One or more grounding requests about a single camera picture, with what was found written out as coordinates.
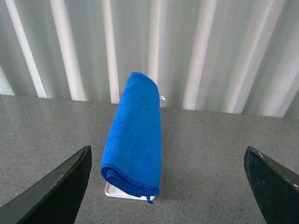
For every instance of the white towel rack with wooden bars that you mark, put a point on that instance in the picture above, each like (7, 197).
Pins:
(112, 191)

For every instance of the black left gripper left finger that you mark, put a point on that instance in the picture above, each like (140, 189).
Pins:
(56, 198)

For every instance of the blue microfiber towel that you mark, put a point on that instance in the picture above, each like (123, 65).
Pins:
(132, 157)

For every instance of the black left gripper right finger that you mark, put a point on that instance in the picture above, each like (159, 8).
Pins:
(275, 187)

